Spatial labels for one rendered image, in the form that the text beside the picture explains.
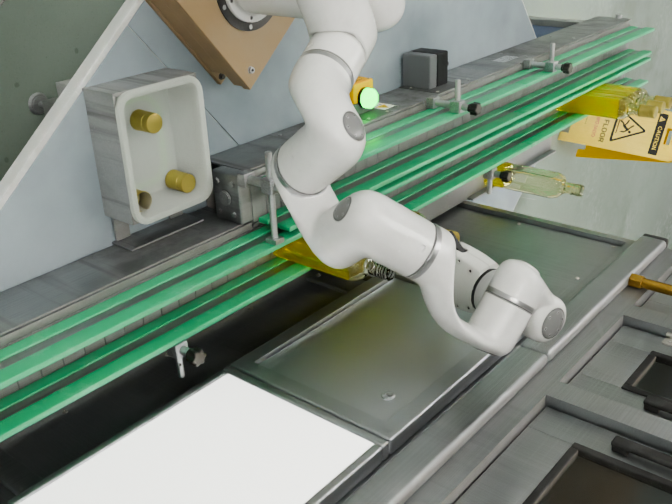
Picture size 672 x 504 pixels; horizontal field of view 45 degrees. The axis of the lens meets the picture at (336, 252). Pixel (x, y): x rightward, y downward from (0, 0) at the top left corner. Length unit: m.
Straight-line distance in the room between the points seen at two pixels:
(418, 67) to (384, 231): 0.96
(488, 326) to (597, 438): 0.27
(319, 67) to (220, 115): 0.50
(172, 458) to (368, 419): 0.29
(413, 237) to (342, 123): 0.18
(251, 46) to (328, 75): 0.42
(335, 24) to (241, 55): 0.36
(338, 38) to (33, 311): 0.60
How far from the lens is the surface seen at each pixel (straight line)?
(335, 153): 1.04
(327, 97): 1.05
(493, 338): 1.17
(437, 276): 1.10
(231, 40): 1.45
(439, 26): 2.13
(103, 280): 1.33
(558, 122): 2.39
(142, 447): 1.25
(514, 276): 1.18
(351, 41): 1.16
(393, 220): 1.06
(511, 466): 1.25
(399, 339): 1.45
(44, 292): 1.33
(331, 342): 1.45
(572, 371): 1.46
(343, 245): 1.07
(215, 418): 1.28
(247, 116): 1.62
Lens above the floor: 1.89
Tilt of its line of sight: 36 degrees down
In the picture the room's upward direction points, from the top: 107 degrees clockwise
